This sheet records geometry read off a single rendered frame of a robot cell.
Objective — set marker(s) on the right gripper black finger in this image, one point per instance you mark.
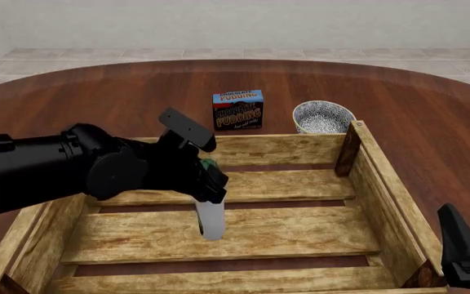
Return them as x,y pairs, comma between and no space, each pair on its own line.
459,239

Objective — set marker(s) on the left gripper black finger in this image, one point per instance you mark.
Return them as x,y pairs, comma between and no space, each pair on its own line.
199,221

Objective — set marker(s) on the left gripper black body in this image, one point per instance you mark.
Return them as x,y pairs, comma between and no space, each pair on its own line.
214,183

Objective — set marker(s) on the white salad dressing bottle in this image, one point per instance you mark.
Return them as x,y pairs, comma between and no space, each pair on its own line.
213,220

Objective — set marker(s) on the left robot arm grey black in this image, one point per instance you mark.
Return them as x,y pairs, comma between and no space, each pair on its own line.
47,165

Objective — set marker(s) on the wooden slat tray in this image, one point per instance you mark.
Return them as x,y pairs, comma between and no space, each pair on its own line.
235,232

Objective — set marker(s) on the small flat plate on stalk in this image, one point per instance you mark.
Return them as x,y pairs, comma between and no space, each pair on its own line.
188,127

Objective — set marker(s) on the chocolate pudding box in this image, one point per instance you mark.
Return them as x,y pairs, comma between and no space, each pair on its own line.
238,111

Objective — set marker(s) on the patterned black white bowl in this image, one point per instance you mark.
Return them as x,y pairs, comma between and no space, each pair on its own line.
322,118

